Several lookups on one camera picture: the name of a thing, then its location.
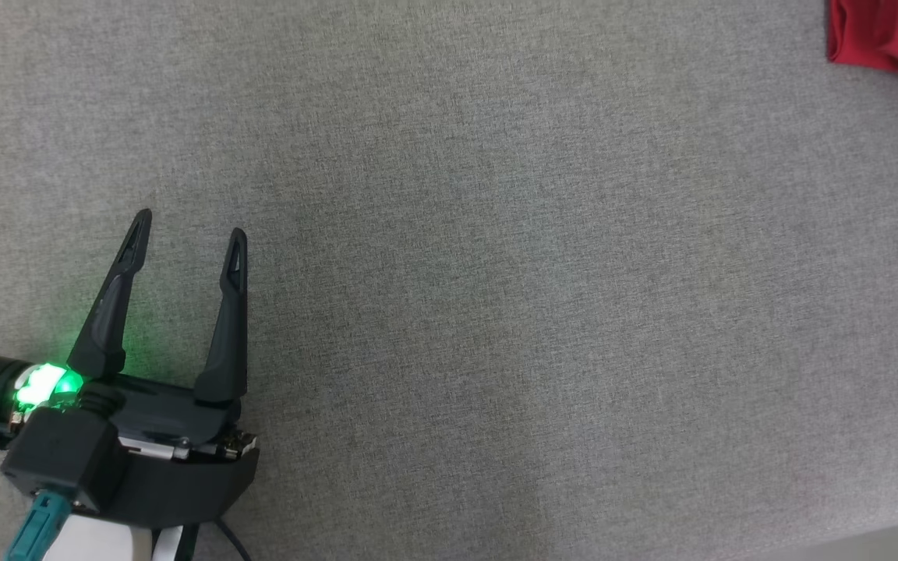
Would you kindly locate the grey fabric sofa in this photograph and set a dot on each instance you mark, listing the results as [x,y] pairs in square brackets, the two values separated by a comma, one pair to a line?
[535,273]

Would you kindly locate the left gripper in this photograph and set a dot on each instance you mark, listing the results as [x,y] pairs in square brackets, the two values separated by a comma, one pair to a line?
[184,475]

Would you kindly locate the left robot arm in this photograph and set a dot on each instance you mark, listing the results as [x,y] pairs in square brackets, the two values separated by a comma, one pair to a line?
[98,544]

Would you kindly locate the left black wrist camera box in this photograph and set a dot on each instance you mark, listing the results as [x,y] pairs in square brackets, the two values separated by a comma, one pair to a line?
[59,456]

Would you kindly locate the red jersey with number 23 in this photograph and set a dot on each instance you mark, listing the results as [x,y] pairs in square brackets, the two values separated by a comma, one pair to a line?
[878,31]

